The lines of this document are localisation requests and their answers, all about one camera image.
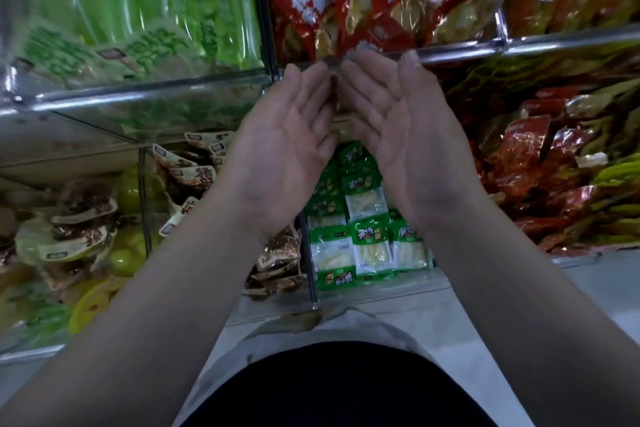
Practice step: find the long green vegetable packets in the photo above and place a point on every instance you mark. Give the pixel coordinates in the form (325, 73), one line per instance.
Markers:
(150, 1)

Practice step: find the person's right hand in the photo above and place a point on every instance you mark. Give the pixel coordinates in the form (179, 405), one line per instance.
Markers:
(415, 141)

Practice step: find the pile of glossy red snacks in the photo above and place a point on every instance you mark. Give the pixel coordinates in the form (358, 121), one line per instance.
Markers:
(560, 161)

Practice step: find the pile of brown snack packets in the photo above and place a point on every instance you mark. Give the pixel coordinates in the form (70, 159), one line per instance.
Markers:
(280, 257)

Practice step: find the pile of green bamboo packets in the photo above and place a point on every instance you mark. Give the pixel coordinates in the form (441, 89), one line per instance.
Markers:
(365, 231)

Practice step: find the person's left hand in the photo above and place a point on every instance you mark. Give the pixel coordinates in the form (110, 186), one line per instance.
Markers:
(280, 151)

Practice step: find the person's left forearm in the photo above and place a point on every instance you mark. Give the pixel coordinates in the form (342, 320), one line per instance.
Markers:
(130, 342)

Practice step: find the black shirt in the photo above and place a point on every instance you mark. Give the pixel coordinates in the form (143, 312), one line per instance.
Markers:
(340, 392)

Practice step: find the pile of jelly cups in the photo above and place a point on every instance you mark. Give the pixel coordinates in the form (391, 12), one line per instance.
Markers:
(70, 241)

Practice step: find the person's right forearm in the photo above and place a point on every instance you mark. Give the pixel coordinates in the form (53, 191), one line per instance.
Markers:
(550, 332)

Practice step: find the light grey shorts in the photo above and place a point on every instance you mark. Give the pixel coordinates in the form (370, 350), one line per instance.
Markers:
(260, 337)

